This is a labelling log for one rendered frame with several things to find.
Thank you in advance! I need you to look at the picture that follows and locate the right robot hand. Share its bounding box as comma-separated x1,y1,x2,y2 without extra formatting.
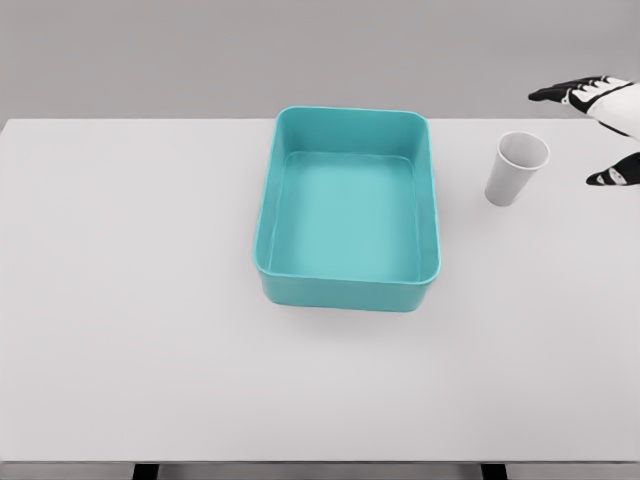
528,75,640,189

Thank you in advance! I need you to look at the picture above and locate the white paper cup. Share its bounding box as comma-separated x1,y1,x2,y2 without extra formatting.
483,130,551,208

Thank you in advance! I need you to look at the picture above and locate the teal plastic basket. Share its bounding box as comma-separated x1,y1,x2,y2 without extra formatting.
250,105,443,314

